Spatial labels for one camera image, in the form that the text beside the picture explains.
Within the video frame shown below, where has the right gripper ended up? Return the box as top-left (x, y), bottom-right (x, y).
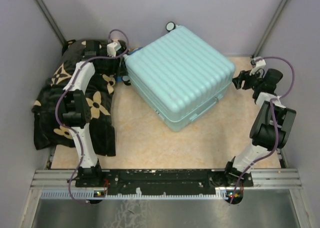
top-left (229, 66), bottom-right (263, 90)

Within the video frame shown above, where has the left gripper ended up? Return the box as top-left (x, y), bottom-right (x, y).
top-left (98, 51), bottom-right (130, 77)

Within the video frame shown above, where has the light blue hard-shell suitcase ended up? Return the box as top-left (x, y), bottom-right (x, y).
top-left (124, 25), bottom-right (236, 132)

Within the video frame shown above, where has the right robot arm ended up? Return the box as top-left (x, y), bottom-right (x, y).
top-left (223, 68), bottom-right (297, 186)

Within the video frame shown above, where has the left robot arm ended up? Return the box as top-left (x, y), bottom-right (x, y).
top-left (55, 40), bottom-right (126, 187)

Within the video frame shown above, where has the blue and yellow shirt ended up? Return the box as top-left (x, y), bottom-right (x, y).
top-left (115, 75), bottom-right (130, 83)

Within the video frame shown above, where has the suitcase wheel middle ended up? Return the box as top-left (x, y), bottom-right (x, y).
top-left (121, 75), bottom-right (131, 86)

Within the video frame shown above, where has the suitcase wheel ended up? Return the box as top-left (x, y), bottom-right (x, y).
top-left (121, 75), bottom-right (131, 86)
top-left (165, 21), bottom-right (177, 33)

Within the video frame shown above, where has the suitcase wheel at top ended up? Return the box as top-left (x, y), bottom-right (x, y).
top-left (165, 21), bottom-right (177, 33)

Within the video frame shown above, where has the black floral fleece blanket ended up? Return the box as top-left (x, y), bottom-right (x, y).
top-left (31, 39), bottom-right (120, 157)

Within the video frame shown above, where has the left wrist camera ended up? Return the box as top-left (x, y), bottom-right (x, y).
top-left (106, 41), bottom-right (122, 58)

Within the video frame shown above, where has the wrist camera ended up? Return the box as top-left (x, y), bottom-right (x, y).
top-left (249, 56), bottom-right (266, 75)
top-left (106, 41), bottom-right (122, 58)

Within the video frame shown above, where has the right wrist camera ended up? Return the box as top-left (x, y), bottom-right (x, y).
top-left (249, 56), bottom-right (266, 75)

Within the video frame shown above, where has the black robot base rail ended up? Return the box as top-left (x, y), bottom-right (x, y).
top-left (74, 168), bottom-right (241, 196)

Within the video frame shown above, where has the aluminium frame rail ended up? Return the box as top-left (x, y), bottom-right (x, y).
top-left (30, 168), bottom-right (302, 204)

